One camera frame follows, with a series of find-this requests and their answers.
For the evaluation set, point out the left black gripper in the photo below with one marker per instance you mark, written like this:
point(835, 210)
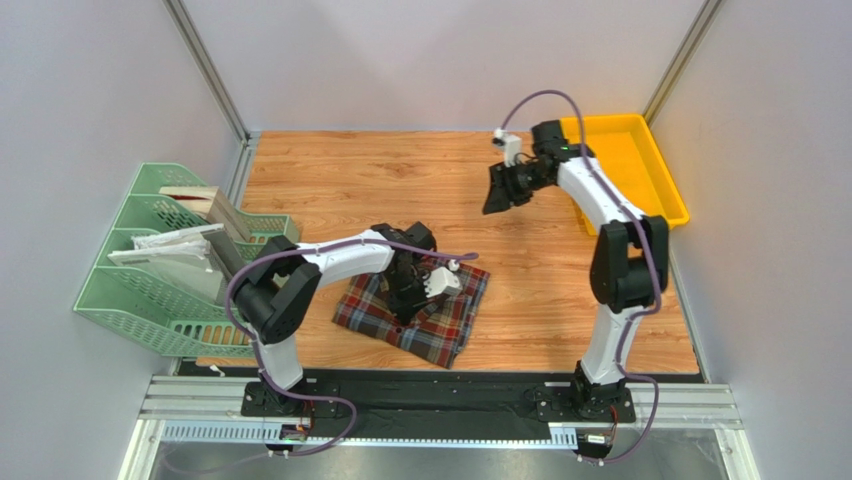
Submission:
point(404, 310)

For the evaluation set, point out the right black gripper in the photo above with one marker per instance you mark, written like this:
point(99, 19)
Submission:
point(505, 186)

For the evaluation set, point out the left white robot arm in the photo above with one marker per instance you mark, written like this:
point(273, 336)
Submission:
point(268, 298)

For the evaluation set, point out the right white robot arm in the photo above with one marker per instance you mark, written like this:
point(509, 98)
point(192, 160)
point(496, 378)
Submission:
point(628, 272)

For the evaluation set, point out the yellow plastic tray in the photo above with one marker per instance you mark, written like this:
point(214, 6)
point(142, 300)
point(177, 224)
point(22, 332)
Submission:
point(630, 157)

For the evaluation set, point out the grey notebook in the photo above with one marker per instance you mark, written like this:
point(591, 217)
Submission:
point(225, 248)

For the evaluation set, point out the wooden block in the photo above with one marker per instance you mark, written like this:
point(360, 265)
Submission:
point(211, 204)

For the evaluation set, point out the white papers in plastic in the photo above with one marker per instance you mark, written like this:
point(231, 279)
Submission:
point(185, 259)

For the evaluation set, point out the green file organizer rack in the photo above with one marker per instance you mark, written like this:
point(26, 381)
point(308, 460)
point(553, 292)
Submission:
point(142, 308)

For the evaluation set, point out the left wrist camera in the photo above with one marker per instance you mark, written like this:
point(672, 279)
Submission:
point(443, 281)

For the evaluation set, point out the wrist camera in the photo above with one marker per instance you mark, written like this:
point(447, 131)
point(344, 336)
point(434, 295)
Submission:
point(443, 281)
point(510, 145)

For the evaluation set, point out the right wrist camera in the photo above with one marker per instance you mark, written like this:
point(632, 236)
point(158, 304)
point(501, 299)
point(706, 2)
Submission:
point(510, 145)

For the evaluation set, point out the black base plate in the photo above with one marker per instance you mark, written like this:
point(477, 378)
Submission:
point(429, 404)

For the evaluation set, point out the aluminium frame rail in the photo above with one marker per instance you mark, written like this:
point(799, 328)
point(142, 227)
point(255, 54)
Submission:
point(189, 427)

